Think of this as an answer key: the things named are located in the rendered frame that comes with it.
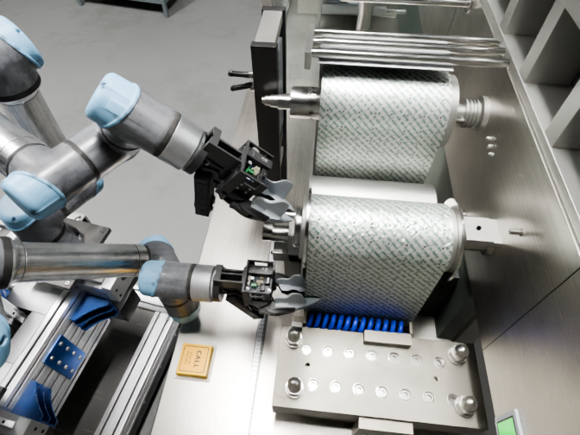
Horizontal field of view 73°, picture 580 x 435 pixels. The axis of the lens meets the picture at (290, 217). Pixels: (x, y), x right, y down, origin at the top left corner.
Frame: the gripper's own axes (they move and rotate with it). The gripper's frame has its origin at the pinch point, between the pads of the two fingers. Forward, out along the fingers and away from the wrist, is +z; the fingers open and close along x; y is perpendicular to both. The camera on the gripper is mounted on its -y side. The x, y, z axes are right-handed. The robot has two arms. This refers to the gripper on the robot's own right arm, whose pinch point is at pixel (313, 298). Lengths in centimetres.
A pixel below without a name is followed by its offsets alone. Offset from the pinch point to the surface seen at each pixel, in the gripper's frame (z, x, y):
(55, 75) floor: -216, 223, -109
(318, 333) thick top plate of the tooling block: 1.5, -5.2, -6.0
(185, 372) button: -27.0, -13.1, -16.6
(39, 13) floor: -278, 318, -109
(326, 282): 2.1, -0.2, 7.5
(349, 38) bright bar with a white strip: 2, 37, 35
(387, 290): 13.7, -0.2, 6.7
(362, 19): 7, 76, 20
